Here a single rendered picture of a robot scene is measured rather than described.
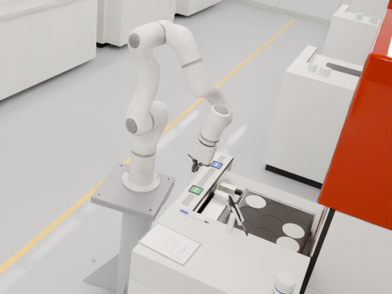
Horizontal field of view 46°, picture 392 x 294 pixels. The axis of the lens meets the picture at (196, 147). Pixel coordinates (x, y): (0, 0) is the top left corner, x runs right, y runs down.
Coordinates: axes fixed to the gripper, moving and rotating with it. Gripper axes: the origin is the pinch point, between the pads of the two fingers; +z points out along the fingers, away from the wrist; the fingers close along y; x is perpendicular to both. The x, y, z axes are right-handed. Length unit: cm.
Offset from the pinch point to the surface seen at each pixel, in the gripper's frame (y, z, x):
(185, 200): -2.7, 15.7, 3.9
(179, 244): -12.8, 12.3, 32.4
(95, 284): 28, 119, -6
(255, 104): 27, 120, -330
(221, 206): -17.1, 20.4, -10.9
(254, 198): -28.6, 15.9, -24.4
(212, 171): -3.9, 15.4, -24.9
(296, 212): -49, 12, -25
